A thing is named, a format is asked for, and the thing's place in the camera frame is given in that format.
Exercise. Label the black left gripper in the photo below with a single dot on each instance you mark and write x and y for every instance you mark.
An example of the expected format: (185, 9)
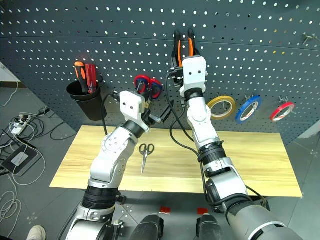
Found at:
(148, 115)

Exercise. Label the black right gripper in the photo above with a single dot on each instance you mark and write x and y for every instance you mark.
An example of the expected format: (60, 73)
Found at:
(177, 77)

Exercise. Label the orange and black pliers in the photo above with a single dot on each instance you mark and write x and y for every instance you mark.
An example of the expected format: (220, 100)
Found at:
(180, 51)

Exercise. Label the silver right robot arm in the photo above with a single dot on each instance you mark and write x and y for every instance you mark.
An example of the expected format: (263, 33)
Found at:
(202, 125)

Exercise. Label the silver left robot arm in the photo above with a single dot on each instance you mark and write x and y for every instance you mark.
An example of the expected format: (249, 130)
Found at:
(107, 162)

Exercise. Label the yellow tape roll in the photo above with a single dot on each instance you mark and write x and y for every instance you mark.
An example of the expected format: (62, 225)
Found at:
(218, 115)

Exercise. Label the metal pegboard hook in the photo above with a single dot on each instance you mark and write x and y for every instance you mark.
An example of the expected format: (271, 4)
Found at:
(308, 38)
(285, 100)
(252, 103)
(225, 103)

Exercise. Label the black plastic pegboard cup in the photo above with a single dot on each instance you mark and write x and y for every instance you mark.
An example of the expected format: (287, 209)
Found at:
(86, 102)

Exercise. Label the blue tape roll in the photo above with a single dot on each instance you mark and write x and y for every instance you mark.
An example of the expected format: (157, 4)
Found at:
(241, 116)

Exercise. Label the red tape roll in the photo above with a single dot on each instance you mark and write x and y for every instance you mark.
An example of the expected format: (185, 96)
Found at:
(280, 115)

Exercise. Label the dark grey perforated pegboard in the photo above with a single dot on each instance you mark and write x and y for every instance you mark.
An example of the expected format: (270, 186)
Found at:
(75, 30)

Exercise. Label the red and blue scissors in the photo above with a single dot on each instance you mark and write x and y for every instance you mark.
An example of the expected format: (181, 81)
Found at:
(142, 81)

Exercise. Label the orange and black screwdriver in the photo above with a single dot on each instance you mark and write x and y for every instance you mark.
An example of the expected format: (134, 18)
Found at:
(80, 73)

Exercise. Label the dark rounded shape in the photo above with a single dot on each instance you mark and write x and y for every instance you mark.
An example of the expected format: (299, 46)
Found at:
(209, 228)
(147, 228)

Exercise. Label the white power strip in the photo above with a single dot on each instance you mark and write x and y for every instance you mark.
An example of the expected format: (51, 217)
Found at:
(23, 119)

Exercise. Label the black flat box white label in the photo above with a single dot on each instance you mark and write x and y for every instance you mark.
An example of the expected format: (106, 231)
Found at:
(20, 160)

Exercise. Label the white shoe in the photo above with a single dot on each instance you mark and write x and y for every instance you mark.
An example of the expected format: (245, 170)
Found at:
(36, 233)

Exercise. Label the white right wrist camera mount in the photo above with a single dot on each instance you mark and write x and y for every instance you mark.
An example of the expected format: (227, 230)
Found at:
(194, 72)

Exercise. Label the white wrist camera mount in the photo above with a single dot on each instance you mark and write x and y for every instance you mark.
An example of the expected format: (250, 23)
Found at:
(194, 72)
(130, 105)

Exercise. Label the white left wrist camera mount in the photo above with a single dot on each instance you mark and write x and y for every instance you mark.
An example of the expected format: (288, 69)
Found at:
(130, 105)

